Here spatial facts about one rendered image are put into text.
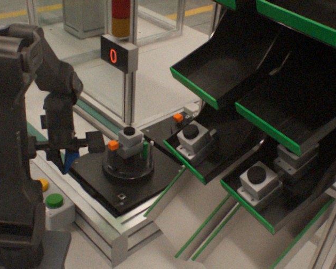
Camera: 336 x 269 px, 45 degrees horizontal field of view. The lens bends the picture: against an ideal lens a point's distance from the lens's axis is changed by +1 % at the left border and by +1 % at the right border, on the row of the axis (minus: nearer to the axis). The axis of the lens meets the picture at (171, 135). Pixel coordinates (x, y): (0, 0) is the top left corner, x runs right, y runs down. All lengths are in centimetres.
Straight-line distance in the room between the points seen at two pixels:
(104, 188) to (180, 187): 22
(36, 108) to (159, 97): 49
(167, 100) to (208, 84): 95
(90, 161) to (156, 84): 71
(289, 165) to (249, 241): 20
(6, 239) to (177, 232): 36
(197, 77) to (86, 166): 51
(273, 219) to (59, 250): 39
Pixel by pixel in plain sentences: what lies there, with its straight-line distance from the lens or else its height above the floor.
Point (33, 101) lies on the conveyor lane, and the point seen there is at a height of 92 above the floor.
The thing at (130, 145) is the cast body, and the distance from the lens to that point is 103.
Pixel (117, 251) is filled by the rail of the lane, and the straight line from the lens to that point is 99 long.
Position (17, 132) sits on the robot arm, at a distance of 64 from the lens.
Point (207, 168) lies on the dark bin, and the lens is 76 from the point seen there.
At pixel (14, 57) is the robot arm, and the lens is 59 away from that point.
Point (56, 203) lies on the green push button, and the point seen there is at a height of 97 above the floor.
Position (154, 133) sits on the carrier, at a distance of 125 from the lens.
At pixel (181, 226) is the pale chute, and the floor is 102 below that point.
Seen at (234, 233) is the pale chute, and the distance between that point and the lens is 86.
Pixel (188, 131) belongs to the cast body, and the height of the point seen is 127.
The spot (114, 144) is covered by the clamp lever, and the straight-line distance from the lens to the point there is 102.
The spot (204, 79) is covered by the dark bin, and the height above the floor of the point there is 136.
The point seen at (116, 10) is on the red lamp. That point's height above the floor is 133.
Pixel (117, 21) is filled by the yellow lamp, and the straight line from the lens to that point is 112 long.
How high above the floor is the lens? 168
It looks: 35 degrees down
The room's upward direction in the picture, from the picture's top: 6 degrees clockwise
